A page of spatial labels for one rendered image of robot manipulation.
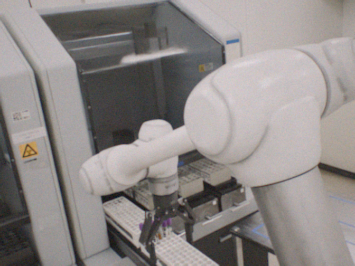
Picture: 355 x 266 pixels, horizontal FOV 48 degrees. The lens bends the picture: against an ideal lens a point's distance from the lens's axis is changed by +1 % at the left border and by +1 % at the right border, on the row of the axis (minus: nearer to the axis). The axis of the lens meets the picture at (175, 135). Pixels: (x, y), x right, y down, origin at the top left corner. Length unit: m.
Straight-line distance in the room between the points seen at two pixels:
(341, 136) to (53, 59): 2.73
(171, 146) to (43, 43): 0.70
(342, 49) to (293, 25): 3.02
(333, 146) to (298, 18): 1.13
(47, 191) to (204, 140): 0.93
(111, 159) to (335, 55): 0.57
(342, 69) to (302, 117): 0.12
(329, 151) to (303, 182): 3.16
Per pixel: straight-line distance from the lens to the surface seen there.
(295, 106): 0.55
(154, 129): 1.07
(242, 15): 3.23
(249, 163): 0.54
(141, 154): 0.91
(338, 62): 0.64
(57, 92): 1.33
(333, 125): 3.63
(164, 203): 1.16
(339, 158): 3.69
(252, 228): 1.43
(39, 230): 1.44
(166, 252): 1.27
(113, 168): 0.98
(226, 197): 1.69
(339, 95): 0.65
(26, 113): 1.31
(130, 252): 1.42
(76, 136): 1.37
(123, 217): 1.49
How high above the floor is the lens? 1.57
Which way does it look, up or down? 18 degrees down
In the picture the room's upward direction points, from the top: 7 degrees counter-clockwise
